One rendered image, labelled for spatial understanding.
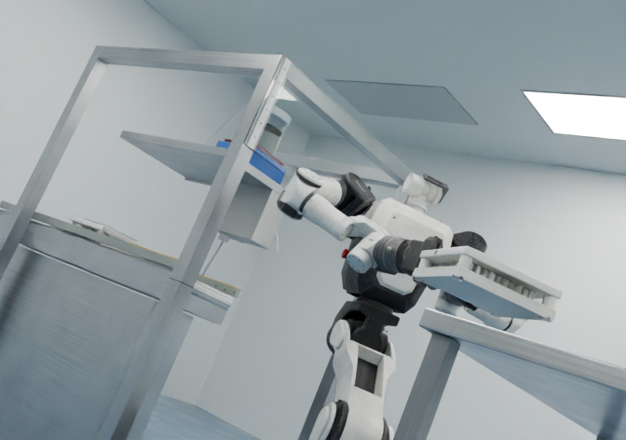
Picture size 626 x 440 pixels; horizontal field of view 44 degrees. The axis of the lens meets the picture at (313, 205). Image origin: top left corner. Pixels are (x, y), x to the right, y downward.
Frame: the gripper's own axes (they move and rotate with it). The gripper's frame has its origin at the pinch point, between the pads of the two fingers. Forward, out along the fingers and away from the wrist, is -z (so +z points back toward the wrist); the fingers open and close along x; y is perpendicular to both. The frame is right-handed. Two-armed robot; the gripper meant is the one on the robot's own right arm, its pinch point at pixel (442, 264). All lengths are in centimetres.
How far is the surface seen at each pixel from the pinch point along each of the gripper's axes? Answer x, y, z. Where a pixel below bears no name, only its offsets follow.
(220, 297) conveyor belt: 21, -27, 104
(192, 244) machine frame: 11, -1, 97
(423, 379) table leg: 31, 37, -32
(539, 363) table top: 22, 38, -51
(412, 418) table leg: 37, 37, -32
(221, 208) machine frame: -4, -4, 95
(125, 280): 28, -5, 130
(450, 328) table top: 21, 39, -35
